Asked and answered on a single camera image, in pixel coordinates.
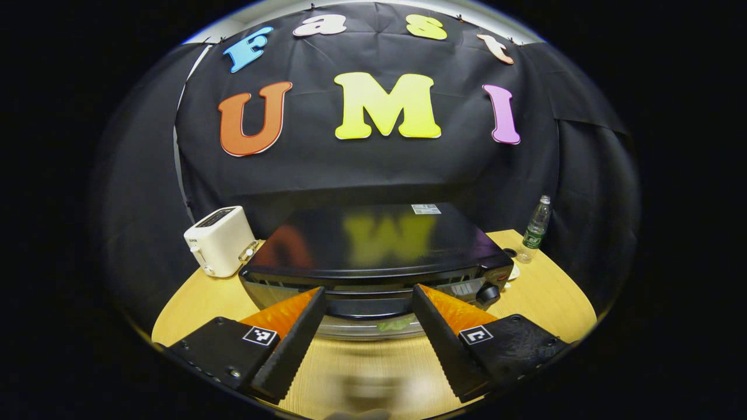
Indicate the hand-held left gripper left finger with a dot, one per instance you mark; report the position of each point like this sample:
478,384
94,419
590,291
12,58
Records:
295,347

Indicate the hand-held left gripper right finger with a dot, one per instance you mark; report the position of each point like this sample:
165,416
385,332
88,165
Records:
443,347

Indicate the black electric oven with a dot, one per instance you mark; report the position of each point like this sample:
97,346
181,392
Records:
373,245

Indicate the small black round cap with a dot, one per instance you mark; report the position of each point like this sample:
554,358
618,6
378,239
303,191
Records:
509,252

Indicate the white toaster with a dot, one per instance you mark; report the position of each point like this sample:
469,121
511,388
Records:
220,242

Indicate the clear plastic water bottle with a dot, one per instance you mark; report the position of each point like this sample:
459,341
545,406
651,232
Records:
536,230

